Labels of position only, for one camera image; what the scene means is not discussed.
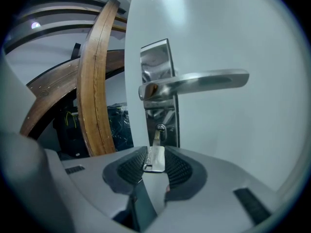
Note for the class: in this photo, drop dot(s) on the brown wooden door frame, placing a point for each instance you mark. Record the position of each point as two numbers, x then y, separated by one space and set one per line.
92 93

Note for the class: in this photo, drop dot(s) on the silver key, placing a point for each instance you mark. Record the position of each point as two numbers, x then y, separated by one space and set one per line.
155 159

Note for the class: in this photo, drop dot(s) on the white door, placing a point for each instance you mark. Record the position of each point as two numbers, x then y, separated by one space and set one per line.
230 135

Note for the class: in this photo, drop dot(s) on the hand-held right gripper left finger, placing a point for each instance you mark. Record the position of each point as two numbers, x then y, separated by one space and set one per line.
97 178

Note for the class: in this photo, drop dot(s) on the brown wooden riveted beam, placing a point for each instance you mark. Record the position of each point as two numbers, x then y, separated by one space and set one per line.
56 81

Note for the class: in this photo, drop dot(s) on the black plastic-wrapped equipment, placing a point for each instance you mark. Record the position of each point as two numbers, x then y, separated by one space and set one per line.
120 125

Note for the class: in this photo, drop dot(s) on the round ceiling lamp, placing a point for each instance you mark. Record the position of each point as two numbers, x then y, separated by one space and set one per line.
35 25

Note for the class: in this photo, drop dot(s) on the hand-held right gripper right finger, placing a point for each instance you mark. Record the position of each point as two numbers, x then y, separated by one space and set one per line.
218 190

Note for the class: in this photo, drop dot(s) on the silver door lock plate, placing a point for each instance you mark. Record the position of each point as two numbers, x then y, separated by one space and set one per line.
155 57

